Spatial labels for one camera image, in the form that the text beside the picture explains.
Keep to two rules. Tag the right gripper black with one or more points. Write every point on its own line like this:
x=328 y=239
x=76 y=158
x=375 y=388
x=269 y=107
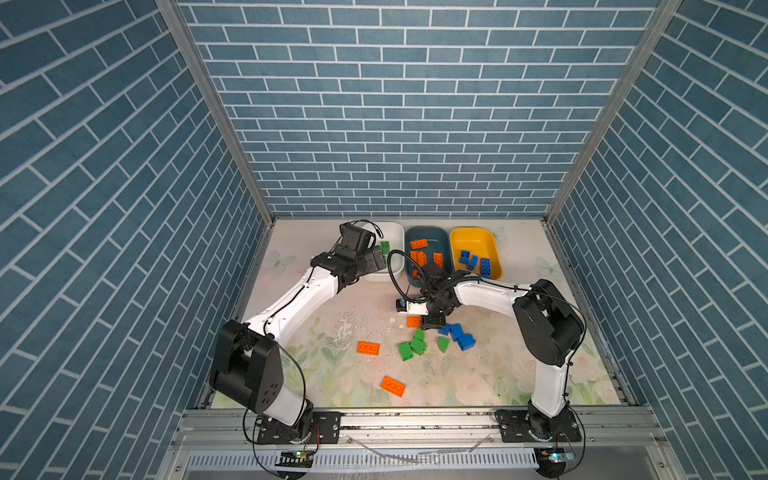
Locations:
x=432 y=323

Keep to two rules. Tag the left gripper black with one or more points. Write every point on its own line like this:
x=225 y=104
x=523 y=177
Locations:
x=371 y=265

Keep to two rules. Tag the dark teal plastic bin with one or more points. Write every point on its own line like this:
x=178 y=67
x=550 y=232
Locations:
x=438 y=240

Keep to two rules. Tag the green slope brick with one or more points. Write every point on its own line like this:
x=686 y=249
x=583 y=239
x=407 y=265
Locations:
x=443 y=344
x=418 y=344

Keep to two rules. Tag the blue long brick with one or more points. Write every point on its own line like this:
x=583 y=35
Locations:
x=485 y=268

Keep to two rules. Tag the yellow plastic bin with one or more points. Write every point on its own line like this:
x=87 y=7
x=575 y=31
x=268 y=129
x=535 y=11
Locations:
x=478 y=241

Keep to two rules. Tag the orange long brick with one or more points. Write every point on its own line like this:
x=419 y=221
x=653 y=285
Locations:
x=368 y=348

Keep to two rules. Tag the orange brick front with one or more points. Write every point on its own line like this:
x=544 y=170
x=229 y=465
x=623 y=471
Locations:
x=392 y=386

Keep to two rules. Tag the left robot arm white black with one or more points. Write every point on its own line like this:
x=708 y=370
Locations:
x=247 y=363

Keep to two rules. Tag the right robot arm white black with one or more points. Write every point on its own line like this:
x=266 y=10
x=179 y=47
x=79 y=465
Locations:
x=551 y=330

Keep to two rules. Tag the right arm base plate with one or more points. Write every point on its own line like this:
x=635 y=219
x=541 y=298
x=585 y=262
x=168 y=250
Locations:
x=516 y=423

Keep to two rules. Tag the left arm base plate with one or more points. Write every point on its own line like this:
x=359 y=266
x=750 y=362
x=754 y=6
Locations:
x=314 y=427

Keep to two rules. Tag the aluminium front rail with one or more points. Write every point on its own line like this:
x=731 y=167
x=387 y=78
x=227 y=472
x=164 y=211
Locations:
x=619 y=442

